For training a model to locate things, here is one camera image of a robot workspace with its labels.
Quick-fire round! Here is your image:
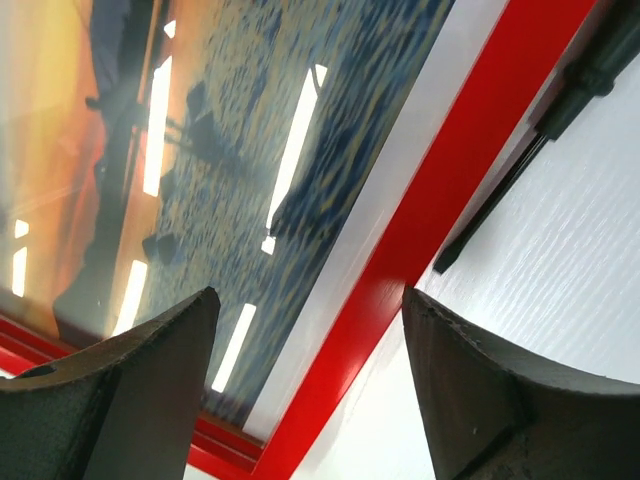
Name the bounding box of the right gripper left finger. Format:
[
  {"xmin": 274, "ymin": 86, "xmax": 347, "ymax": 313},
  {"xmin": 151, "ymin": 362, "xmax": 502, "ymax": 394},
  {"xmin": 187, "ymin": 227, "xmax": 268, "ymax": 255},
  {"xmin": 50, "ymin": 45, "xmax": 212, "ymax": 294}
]
[{"xmin": 1, "ymin": 287, "xmax": 220, "ymax": 479}]

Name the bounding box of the sunset photo print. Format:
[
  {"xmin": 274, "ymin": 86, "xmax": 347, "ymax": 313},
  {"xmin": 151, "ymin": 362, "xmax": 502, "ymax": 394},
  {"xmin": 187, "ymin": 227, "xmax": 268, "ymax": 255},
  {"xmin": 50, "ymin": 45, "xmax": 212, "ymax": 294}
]
[{"xmin": 1, "ymin": 1, "xmax": 453, "ymax": 427}]

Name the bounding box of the red picture frame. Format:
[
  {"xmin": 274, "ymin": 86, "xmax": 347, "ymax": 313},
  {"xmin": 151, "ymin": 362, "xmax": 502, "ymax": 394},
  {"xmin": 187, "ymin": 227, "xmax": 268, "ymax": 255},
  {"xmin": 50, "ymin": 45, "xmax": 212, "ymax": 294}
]
[{"xmin": 0, "ymin": 0, "xmax": 606, "ymax": 480}]

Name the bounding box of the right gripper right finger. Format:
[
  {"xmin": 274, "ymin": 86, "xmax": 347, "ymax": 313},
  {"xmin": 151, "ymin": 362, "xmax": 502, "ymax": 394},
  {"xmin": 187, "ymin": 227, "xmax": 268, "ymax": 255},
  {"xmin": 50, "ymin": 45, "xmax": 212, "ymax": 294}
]
[{"xmin": 402, "ymin": 288, "xmax": 639, "ymax": 479}]

